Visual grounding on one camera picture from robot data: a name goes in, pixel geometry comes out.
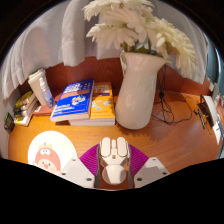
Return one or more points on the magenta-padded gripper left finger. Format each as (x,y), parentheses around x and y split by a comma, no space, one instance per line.
(75,168)

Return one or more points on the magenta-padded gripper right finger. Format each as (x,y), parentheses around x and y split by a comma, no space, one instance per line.
(151,168)

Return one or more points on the white computer mouse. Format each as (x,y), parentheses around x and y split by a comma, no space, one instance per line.
(114,160)

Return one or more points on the round cartoon mouse pad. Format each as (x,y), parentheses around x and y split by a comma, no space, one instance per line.
(50,150)

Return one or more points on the dark red book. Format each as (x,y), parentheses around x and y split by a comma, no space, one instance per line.
(42,110)

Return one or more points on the orange book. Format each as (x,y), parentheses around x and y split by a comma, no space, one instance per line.
(102,101)

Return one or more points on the black and white book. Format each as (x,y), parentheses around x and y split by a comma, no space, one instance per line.
(25,112)

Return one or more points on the white ceramic jug vase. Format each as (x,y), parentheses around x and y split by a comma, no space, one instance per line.
(140,90)

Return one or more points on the white flat device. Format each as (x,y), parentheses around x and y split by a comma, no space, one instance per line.
(210,108)

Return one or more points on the yellow and black book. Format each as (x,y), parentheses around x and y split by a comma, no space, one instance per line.
(24,99)

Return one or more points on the cream lidded tumbler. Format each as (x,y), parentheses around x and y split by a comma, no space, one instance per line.
(36,83)

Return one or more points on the window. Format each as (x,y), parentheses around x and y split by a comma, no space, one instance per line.
(213,66)

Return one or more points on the white curtain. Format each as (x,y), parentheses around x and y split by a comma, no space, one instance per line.
(50,40)

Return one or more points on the white flower bouquet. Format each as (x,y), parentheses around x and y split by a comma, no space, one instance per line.
(140,26)

